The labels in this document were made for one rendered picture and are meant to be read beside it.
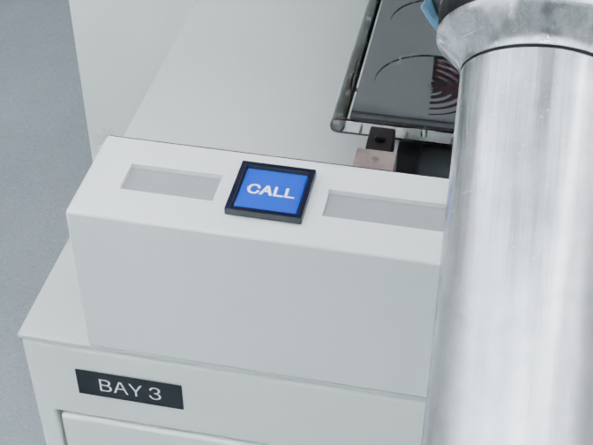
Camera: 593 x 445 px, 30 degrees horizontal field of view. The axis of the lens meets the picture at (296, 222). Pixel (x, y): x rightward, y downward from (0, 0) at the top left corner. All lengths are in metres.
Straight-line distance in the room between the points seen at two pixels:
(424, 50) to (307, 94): 0.14
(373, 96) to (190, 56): 0.28
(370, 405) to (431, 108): 0.28
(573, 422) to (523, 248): 0.09
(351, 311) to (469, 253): 0.25
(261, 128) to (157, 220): 0.34
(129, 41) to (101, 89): 0.10
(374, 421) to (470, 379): 0.35
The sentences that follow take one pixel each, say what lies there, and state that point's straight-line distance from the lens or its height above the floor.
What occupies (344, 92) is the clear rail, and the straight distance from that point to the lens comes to 1.01.
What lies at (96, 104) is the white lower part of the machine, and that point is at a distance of 1.56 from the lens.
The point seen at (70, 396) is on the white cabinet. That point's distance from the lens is 0.96.
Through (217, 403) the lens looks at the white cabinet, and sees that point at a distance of 0.91.
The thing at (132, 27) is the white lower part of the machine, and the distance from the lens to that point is 1.47.
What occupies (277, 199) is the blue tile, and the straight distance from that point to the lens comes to 0.79.
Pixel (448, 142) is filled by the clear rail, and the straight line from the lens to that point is 0.97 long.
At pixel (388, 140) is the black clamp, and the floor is 0.90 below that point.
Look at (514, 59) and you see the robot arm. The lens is 0.58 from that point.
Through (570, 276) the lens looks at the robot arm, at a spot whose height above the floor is 1.10.
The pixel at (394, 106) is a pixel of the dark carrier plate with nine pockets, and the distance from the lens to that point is 1.00.
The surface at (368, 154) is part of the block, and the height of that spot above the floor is 0.91.
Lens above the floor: 1.47
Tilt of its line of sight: 41 degrees down
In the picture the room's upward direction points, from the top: straight up
